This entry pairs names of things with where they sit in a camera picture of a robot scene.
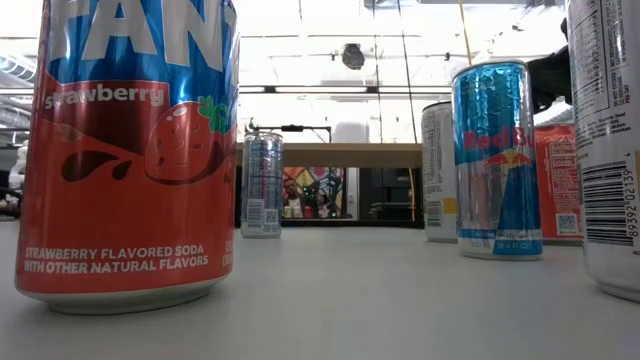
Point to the white can yellow patch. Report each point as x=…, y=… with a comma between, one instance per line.
x=437, y=165
x=610, y=125

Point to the red Fanta strawberry can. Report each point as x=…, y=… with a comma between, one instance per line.
x=557, y=190
x=125, y=210

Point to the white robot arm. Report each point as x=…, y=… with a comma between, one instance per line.
x=21, y=160

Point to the colourful patterned panel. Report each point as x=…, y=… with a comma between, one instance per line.
x=325, y=180

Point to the person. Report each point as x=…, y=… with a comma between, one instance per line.
x=291, y=192

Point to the white cylinder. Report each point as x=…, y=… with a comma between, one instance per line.
x=350, y=132

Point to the silver blue slim can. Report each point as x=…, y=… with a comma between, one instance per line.
x=261, y=190

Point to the black cabinet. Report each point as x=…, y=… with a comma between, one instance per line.
x=390, y=195

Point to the long ceiling light strip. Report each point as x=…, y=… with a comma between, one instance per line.
x=320, y=89

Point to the Red Bull sugarfree can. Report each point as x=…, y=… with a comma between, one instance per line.
x=495, y=190

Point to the wooden shelf black frame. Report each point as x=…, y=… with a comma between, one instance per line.
x=350, y=155

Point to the ceiling air duct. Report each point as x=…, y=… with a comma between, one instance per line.
x=17, y=70

